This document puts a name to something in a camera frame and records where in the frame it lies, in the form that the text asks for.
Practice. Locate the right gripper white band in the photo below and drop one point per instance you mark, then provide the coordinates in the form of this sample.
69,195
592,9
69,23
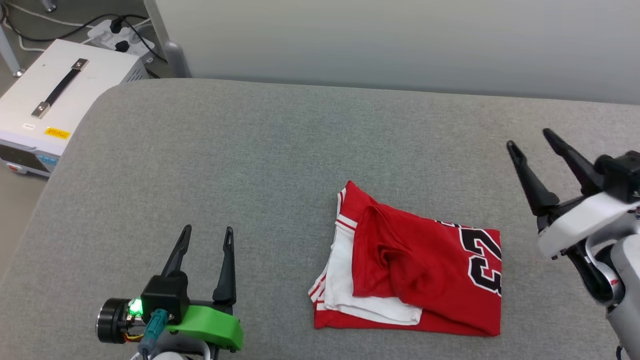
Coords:
585,222

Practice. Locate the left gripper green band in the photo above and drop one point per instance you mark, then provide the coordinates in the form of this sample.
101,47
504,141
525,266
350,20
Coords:
210,322

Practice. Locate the red white basketball jersey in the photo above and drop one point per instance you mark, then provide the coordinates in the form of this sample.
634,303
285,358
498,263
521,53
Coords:
425,270

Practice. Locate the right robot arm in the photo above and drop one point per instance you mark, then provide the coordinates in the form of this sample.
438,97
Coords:
620,280

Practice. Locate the grey partition panel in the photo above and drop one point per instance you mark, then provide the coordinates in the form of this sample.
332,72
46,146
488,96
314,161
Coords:
400,45

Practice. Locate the yellow warning label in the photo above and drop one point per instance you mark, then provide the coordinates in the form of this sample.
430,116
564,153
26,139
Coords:
57,133

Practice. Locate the white equipment box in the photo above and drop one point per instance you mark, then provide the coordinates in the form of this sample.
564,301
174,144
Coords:
65,100

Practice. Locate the white power strip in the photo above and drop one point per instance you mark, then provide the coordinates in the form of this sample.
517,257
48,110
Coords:
122,40

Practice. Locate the grey metal table leg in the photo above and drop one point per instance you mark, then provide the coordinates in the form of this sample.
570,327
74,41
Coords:
10,52

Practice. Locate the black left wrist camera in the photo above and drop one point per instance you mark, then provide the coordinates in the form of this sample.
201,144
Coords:
165,297

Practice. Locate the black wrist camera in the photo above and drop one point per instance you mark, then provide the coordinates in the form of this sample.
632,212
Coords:
620,175
165,297

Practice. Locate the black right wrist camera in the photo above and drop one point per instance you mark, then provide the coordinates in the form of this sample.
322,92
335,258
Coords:
620,175

